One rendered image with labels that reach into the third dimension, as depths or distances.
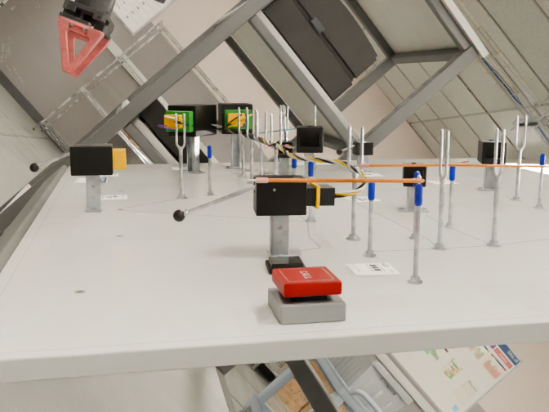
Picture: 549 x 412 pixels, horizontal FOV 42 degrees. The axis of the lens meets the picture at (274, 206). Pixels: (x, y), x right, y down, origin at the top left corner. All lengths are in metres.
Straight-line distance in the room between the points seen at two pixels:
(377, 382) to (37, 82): 5.41
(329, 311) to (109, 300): 0.20
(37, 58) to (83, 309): 8.01
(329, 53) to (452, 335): 1.36
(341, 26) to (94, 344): 1.45
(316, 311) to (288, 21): 1.34
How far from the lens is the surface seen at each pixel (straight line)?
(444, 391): 9.41
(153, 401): 1.17
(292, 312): 0.59
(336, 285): 0.60
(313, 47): 1.88
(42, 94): 8.57
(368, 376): 4.82
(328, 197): 0.80
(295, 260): 0.76
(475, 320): 0.63
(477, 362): 9.46
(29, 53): 8.65
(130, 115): 1.74
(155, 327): 0.59
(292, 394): 8.60
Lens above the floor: 1.10
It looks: 2 degrees up
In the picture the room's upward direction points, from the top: 49 degrees clockwise
